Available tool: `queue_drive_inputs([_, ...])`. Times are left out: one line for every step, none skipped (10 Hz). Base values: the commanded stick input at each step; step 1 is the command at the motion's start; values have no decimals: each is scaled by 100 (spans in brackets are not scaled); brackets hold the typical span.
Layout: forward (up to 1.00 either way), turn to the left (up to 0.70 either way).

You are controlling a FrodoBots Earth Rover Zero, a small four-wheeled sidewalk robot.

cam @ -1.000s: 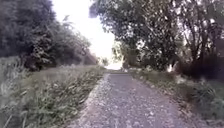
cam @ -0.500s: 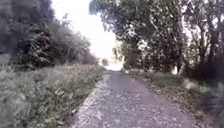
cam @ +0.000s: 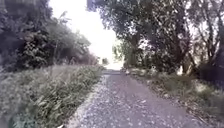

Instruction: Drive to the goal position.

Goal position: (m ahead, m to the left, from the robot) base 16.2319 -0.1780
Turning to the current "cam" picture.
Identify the grey asphalt path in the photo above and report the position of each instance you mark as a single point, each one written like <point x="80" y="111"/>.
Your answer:
<point x="128" y="103"/>

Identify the tall grass verge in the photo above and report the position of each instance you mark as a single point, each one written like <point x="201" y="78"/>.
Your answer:
<point x="43" y="93"/>

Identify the row of tall trees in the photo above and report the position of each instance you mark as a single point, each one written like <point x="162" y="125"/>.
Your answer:
<point x="166" y="33"/>

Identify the row of bushes and trees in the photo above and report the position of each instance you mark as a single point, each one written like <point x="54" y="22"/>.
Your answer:
<point x="33" y="36"/>

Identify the grass verge with leaves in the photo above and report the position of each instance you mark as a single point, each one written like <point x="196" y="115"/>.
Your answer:
<point x="186" y="90"/>

